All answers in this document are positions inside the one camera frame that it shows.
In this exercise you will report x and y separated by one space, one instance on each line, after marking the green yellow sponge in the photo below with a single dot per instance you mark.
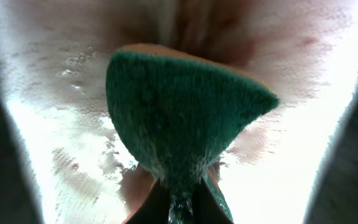
176 113

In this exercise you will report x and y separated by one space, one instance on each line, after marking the rectangular soapy water tray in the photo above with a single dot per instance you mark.
53 57

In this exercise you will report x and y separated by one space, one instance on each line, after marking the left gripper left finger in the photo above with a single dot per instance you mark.
156 207

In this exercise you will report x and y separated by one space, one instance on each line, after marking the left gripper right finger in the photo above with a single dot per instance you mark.
205 207

